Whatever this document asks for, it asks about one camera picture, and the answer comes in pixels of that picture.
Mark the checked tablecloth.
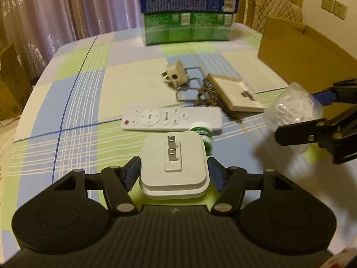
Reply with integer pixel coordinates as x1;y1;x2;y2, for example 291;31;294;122
0;22;357;268

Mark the pinkish sheer curtain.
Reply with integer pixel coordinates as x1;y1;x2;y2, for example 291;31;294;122
0;0;246;70

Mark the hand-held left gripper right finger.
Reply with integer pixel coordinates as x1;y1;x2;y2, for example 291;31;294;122
207;157;296;215

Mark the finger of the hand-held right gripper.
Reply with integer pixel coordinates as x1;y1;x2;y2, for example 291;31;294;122
275;107;357;165
311;78;357;107

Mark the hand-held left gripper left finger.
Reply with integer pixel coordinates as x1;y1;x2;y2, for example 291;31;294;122
53;156;141;215

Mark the white power adapter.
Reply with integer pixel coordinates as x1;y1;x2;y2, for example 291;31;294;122
139;133;210;200

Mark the printed cardboard box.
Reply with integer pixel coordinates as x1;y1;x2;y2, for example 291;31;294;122
0;43;32;120

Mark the metal wire frame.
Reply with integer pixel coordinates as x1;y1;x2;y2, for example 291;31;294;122
175;66;207;104

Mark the white remote control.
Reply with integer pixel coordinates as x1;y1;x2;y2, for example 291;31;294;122
120;106;224;134

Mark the small green white bottle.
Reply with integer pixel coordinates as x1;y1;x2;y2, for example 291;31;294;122
190;121;214;157

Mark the beige quilted cover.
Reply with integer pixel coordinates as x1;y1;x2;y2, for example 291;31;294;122
245;0;303;32

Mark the red and white packet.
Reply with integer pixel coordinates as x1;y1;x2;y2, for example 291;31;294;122
321;247;357;268

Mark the beige plug adapter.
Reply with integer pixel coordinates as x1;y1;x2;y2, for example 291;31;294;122
161;62;190;88

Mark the clear plastic bag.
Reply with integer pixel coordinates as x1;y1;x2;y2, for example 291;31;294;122
264;82;325;155

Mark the light green carton box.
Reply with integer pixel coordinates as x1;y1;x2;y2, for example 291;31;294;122
143;13;235;46

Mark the dark brass chain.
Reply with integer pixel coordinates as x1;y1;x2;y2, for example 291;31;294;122
194;74;243;123

